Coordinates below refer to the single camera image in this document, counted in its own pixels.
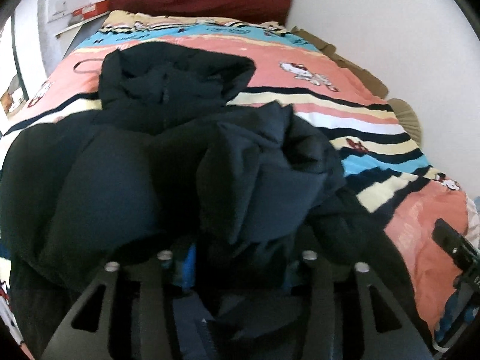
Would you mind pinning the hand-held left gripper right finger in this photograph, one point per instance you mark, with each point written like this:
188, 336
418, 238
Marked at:
318, 292

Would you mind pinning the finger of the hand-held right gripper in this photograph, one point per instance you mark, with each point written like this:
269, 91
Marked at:
448, 240

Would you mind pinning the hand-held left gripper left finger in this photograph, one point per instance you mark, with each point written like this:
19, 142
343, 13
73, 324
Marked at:
187, 268

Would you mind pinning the black puffer jacket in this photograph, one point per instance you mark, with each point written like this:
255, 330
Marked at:
157, 165

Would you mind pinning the beige pleated fan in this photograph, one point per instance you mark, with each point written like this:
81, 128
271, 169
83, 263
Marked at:
407, 118

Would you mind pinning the striped cartoon printed blanket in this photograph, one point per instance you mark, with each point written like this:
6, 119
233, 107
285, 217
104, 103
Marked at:
337, 93

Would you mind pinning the red and white box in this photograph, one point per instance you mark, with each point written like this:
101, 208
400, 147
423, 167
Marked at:
88, 10

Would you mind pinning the white wall shelf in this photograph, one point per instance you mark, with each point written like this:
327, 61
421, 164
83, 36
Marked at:
71, 26

